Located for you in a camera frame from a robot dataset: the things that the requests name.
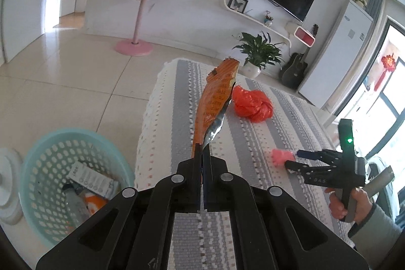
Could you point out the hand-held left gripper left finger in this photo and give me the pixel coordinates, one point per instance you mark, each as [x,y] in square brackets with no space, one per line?
[197,168]

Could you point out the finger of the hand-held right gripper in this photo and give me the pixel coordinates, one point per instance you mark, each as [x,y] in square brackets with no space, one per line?
[311,155]
[303,168]

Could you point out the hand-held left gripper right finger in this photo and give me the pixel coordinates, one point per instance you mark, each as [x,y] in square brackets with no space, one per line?
[207,175]

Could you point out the pink sponge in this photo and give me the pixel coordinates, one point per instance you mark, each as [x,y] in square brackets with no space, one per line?
[281,157]

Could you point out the orange snack packet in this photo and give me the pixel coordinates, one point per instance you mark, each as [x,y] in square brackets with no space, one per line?
[215,99]

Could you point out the white milk carton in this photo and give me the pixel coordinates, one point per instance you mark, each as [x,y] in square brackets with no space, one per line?
[90,178]

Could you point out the orange white wrapper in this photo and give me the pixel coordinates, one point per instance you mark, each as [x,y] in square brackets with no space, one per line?
[95,203]

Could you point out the clear plastic bottle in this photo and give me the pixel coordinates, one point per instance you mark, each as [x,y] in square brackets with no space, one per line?
[76,203]

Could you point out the teal plastic basket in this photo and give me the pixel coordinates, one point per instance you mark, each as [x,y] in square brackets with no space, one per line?
[41,162]

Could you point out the person's right forearm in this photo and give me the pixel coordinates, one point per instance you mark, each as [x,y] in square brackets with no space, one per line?
[379,232]

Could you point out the person's right hand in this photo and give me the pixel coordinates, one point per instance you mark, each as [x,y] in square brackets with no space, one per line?
[364,203]

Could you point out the grey tube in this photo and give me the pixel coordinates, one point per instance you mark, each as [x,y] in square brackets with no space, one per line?
[381,180]

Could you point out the orange plastic bag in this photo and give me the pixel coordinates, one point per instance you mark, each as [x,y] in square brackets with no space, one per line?
[251,104]

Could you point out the black guitar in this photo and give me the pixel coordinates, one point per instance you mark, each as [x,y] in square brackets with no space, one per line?
[294,70]

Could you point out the white refrigerator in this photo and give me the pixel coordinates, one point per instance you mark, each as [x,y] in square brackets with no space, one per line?
[335,61]

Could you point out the red knot decoration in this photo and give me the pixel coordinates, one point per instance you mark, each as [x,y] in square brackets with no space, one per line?
[388,62]

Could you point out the red white rounded box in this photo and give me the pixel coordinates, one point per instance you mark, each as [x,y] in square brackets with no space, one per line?
[304,37]

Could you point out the potted green plant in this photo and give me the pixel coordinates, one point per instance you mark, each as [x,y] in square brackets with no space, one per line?
[258,48]

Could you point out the pink coat rack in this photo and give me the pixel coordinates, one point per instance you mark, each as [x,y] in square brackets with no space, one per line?
[136,47]

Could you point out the small figurine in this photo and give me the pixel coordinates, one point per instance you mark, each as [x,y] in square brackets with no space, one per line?
[269,21]

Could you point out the grey curtain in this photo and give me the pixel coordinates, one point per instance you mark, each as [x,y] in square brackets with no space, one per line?
[375,4]

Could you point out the framed butterfly picture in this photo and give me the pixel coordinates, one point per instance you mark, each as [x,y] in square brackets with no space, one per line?
[238,3]

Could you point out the pink round table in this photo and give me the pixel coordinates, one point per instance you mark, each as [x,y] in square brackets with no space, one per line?
[9,187]

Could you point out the white door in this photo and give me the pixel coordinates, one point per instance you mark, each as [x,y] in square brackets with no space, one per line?
[25,10]

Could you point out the curved white wall shelf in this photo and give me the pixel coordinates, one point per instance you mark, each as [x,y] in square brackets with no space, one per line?
[253,19]

